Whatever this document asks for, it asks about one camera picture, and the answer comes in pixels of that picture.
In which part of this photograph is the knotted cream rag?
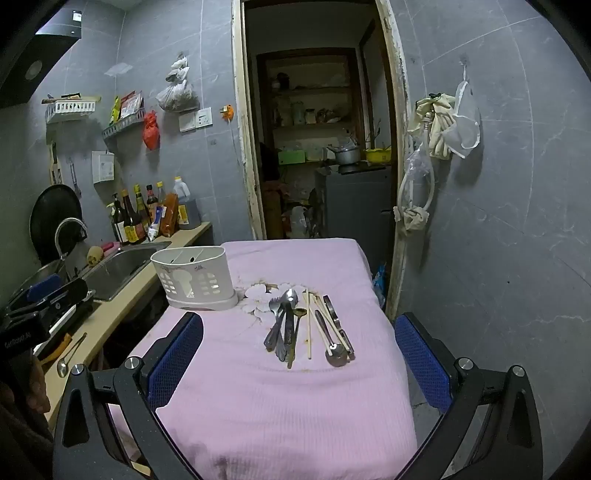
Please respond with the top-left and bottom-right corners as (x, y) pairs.
(393, 205), (433, 237)

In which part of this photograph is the pink floral tablecloth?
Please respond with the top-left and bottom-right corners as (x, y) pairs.
(108, 237), (419, 480)

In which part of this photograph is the wooden rolling pin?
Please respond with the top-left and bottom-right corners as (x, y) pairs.
(41, 93), (102, 105)

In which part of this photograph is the metal cooking pot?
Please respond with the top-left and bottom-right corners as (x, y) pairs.
(327, 144), (361, 166)

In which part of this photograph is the person's left hand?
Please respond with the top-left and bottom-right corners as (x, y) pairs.
(0, 348), (51, 416)

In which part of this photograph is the black range hood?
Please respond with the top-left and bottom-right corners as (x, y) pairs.
(0, 32), (80, 110)

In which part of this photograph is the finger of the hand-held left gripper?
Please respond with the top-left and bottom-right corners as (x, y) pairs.
(7, 274), (89, 315)
(37, 298), (96, 341)

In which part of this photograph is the wooden-handled kitchen tool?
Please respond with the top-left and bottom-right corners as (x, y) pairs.
(49, 141), (64, 186)

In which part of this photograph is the clear hanging plastic bag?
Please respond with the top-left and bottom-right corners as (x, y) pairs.
(156, 53), (199, 112)

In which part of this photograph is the stainless steel sink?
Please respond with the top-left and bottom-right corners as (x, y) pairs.
(79, 241), (172, 302)

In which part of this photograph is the metal faucet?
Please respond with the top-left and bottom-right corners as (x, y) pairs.
(54, 217), (89, 260)

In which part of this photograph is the grey cabinet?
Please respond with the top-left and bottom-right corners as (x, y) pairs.
(315, 165), (394, 271)

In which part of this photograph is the blue packet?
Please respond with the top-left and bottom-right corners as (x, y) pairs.
(372, 264), (387, 306)

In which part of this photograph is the brown gas cylinder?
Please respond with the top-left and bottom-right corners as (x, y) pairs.
(262, 181), (285, 239)

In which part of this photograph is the worn white door frame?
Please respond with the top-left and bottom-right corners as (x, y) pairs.
(231, 0), (414, 319)

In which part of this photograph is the wooden shelf unit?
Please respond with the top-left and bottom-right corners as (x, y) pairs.
(256, 48), (370, 167)

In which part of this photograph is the white wall basket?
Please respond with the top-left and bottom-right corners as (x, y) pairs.
(45, 99), (98, 123)

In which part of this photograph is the grey plastic container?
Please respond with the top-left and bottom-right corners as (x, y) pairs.
(177, 198), (202, 230)

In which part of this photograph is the dark-handled metal utensil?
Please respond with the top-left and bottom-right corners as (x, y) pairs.
(275, 318), (290, 362)

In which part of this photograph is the large metal spoon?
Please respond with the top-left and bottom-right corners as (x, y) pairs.
(315, 309), (349, 368)

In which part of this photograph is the row of sauce bottles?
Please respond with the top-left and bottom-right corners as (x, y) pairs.
(109, 181), (168, 245)

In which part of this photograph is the bunch of seasoning packets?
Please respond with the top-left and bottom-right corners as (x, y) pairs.
(110, 91), (144, 121)

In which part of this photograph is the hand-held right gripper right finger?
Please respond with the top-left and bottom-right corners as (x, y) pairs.
(394, 312), (544, 480)

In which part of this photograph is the white plastic utensil holder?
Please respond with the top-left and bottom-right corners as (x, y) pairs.
(151, 246), (239, 311)

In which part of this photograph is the black wok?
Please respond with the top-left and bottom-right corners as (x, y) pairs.
(29, 185), (85, 267)

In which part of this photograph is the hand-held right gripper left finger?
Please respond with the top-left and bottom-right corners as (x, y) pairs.
(52, 311), (205, 480)

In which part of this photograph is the small brass spoon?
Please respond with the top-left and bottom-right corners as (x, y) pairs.
(287, 308), (308, 369)

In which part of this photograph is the metal spatula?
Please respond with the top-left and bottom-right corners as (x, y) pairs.
(68, 157), (82, 198)

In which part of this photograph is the white hose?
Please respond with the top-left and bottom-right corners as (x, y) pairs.
(397, 142), (436, 219)

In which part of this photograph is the person's left forearm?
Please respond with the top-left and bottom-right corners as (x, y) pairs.
(0, 406), (55, 480)

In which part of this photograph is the red plastic bag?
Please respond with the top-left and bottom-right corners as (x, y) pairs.
(142, 111), (160, 150)

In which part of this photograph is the white wall socket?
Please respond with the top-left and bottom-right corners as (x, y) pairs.
(178, 107), (213, 133)

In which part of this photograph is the orange seasoning pouch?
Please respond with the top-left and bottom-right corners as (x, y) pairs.
(159, 193), (179, 237)

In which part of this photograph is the grey metal wall rack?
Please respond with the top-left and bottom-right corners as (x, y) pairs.
(102, 111), (146, 140)

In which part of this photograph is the white wall box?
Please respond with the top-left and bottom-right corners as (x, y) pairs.
(92, 151), (116, 185)

